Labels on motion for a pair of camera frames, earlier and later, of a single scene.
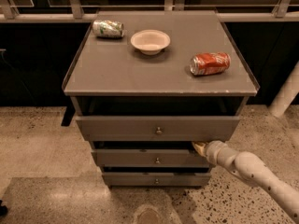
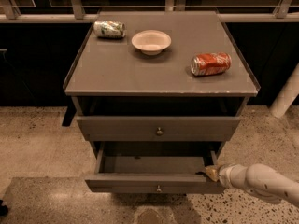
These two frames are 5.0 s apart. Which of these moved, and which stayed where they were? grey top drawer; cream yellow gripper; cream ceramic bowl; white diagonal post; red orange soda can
Moved: cream yellow gripper
Stayed: grey top drawer; white diagonal post; red orange soda can; cream ceramic bowl
